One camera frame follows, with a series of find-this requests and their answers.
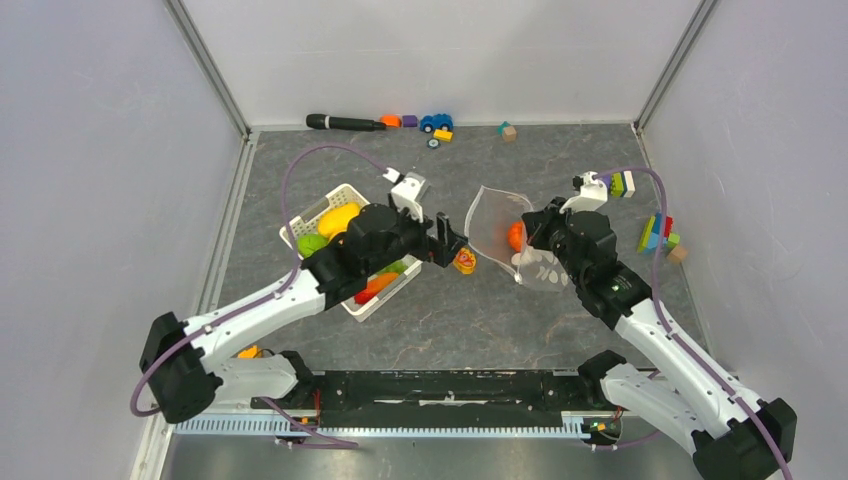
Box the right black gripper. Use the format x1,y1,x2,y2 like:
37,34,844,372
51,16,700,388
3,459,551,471
523,196,586,286

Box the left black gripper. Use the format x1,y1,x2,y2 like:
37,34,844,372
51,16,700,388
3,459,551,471
365,194,467,277

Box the clear zip top bag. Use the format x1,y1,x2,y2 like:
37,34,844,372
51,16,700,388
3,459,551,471
464,186,569,292

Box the orange toy pumpkin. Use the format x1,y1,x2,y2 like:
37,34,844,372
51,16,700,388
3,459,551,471
507,220,526,253

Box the green toy grapes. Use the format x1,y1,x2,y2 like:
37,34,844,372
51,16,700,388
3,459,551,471
378,260,408,275

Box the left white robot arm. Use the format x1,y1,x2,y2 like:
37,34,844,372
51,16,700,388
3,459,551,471
140,204,468,424

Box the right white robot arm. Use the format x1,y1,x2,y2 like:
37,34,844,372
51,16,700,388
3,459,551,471
521,198,797,479

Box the yellow butterfly toy block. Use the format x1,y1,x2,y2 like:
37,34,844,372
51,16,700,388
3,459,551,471
453,247,477,275

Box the multicolour brick stack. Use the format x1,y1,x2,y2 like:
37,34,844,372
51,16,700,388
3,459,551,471
637,212,680,253

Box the green white brick stack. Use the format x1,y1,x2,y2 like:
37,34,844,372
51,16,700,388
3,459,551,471
609,170,636,198

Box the red orange toy chili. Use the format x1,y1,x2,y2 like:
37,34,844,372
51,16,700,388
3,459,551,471
353,272,399,305

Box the small wooden cube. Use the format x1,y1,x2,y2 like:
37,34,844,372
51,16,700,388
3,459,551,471
667,245,688,265

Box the yellow toy mango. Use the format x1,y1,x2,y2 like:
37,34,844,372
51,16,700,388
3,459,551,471
316,202,362,240

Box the yellow toy brick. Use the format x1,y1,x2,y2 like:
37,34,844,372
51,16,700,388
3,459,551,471
433,129,453,142

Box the blue toy car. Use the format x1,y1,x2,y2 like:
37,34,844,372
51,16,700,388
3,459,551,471
419,113,454,133

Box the purple toy block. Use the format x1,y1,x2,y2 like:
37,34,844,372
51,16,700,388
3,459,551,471
401,115,419,128

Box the teal and wood cubes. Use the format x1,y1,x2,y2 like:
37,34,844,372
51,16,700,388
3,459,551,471
498,121,517,143

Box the green toy pepper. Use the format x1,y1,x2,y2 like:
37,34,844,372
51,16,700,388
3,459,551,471
296,233,329,259

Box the white perforated plastic basket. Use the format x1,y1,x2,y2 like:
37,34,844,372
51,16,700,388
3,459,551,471
279,183,423,323

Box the orange toy piece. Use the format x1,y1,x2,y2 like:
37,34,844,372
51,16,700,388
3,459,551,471
379,115,403,128

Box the black microphone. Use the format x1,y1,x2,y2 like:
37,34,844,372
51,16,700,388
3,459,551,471
305,113,387,132

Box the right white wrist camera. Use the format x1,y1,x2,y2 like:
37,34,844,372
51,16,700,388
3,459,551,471
559,171,608,213

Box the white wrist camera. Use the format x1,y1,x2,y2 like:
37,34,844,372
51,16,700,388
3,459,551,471
383,167,429,223
559,171,608,213

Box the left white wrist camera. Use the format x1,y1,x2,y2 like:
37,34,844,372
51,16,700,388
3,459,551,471
383,167,429,223

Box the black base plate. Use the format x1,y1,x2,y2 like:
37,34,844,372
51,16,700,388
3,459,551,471
273,370,623,427

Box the white cable duct rail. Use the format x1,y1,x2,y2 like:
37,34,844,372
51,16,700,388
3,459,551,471
174,412,590,440

